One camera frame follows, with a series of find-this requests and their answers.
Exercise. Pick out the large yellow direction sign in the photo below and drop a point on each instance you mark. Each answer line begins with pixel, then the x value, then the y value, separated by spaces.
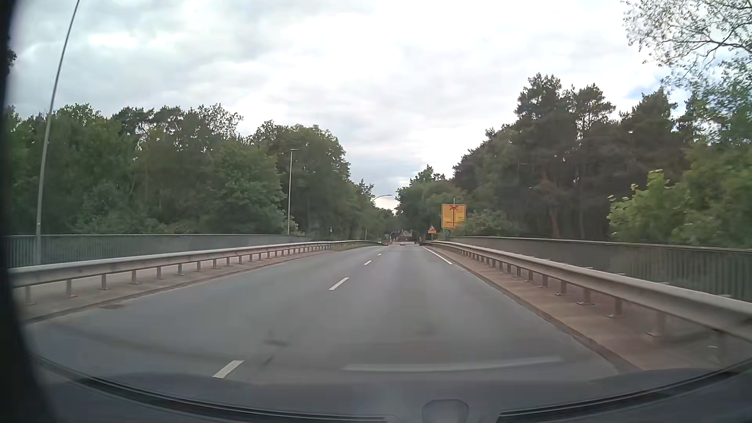
pixel 453 216

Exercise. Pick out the road markings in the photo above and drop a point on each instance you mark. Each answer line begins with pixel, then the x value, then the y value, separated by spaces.
pixel 339 284

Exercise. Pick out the grey asphalt road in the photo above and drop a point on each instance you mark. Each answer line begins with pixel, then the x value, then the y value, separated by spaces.
pixel 388 305

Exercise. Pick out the car's own bonnet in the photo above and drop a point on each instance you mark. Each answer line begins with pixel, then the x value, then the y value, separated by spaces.
pixel 376 399

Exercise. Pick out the wood of green trees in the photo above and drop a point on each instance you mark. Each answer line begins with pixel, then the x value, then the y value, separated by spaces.
pixel 176 176

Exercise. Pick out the wood of tall trees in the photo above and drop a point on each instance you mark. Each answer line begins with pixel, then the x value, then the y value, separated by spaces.
pixel 587 170

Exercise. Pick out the grey metal bridge railing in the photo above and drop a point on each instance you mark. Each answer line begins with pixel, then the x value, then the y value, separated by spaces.
pixel 646 264
pixel 147 244

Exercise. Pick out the brownish paved footway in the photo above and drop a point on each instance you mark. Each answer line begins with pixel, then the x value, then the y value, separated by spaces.
pixel 593 326
pixel 117 288

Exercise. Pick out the grey lamp post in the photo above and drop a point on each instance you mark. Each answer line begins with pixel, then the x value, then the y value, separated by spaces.
pixel 289 194

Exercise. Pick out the grey metal guard rail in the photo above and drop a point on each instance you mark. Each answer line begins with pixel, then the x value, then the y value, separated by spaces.
pixel 176 258
pixel 587 278

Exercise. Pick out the tall curved lamp post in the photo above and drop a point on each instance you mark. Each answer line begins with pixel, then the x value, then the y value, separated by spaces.
pixel 46 147

